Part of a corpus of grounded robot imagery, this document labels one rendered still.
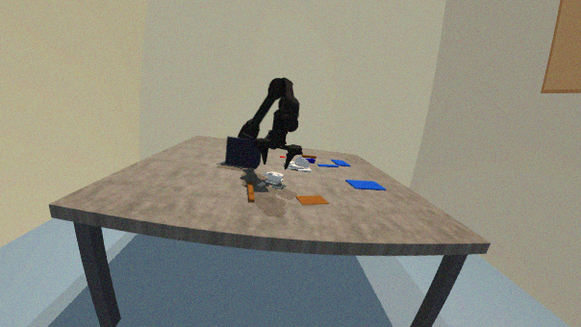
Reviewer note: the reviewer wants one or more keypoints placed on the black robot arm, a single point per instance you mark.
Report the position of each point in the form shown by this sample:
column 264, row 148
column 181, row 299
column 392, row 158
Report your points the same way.
column 284, row 118

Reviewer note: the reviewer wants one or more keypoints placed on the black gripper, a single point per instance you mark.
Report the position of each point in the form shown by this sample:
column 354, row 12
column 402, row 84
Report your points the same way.
column 292, row 149

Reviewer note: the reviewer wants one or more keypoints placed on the orange long flat bar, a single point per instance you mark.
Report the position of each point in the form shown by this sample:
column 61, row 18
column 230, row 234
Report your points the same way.
column 250, row 192

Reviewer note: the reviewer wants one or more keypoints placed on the blue flat square plate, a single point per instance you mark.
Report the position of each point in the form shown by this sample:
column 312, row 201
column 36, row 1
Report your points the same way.
column 364, row 185

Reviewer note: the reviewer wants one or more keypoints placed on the blue flat rectangular plate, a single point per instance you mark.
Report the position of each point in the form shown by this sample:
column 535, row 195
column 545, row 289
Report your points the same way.
column 342, row 163

